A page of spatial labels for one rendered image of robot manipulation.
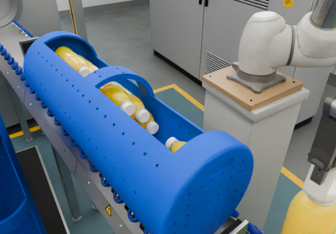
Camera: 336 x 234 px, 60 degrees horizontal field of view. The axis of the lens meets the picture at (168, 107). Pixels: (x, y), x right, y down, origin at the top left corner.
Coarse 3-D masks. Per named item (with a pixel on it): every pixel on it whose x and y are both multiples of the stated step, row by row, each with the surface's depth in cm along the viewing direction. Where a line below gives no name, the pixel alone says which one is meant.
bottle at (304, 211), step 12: (300, 192) 45; (300, 204) 43; (312, 204) 42; (324, 204) 41; (288, 216) 46; (300, 216) 43; (312, 216) 42; (324, 216) 41; (288, 228) 46; (300, 228) 44; (312, 228) 42; (324, 228) 42
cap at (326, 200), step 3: (333, 180) 42; (333, 183) 41; (330, 186) 41; (333, 186) 41; (330, 189) 41; (333, 189) 41; (330, 192) 40; (333, 192) 40; (327, 195) 40; (330, 195) 40; (333, 195) 40; (327, 198) 40; (330, 198) 40; (333, 198) 40; (324, 201) 41; (327, 201) 41; (330, 201) 41
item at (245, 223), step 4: (236, 220) 65; (240, 220) 65; (244, 220) 64; (232, 224) 64; (236, 224) 64; (240, 224) 63; (244, 224) 63; (228, 228) 63; (232, 228) 63; (236, 228) 62; (240, 228) 62; (244, 228) 64; (224, 232) 62; (228, 232) 62; (232, 232) 62; (236, 232) 62; (240, 232) 63; (244, 232) 65
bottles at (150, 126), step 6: (150, 114) 95; (150, 120) 93; (144, 126) 93; (150, 126) 91; (156, 126) 92; (150, 132) 92; (174, 138) 86; (168, 144) 85; (174, 144) 83; (180, 144) 81; (174, 150) 81
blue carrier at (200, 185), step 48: (48, 48) 102; (48, 96) 93; (96, 96) 76; (144, 96) 100; (96, 144) 71; (144, 144) 61; (192, 144) 58; (240, 144) 61; (144, 192) 58; (192, 192) 55; (240, 192) 71
